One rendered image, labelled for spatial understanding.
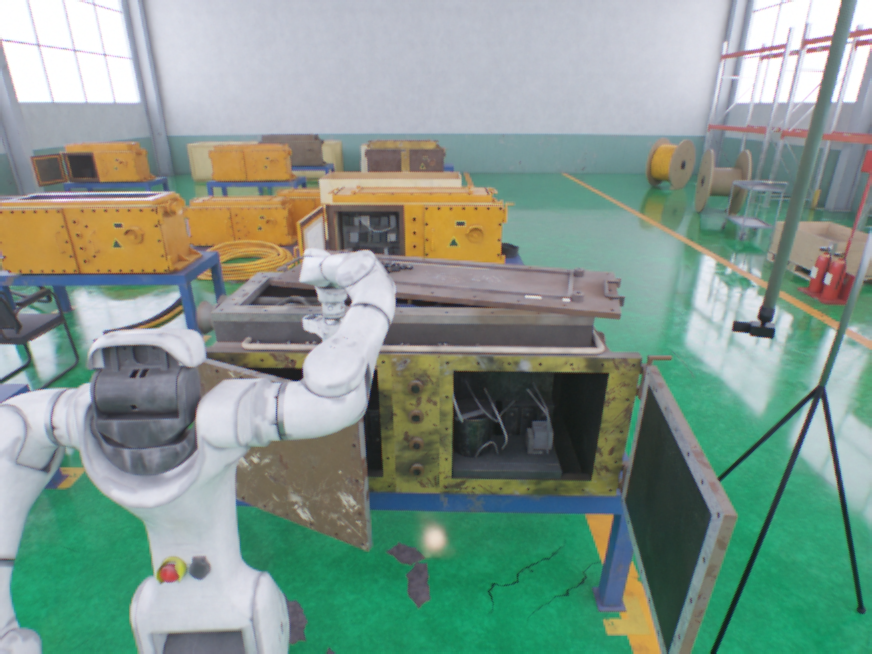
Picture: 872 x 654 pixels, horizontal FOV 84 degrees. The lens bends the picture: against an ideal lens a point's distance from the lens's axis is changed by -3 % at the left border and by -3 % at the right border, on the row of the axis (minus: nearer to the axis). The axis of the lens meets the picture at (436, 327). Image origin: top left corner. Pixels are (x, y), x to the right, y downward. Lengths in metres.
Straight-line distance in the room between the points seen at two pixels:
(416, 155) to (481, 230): 5.90
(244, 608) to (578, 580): 1.92
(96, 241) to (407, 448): 3.88
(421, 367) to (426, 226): 2.70
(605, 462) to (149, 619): 1.47
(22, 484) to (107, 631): 1.89
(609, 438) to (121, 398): 1.53
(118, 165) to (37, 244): 6.66
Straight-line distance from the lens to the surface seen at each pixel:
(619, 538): 2.26
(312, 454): 1.63
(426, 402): 1.72
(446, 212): 4.23
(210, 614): 0.94
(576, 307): 1.72
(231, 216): 8.09
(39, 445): 0.90
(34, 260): 5.55
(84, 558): 3.11
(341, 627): 2.43
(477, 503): 2.03
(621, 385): 1.77
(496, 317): 1.66
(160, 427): 0.72
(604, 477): 1.98
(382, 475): 1.93
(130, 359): 0.74
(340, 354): 0.75
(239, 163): 10.74
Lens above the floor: 1.97
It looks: 24 degrees down
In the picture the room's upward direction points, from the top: straight up
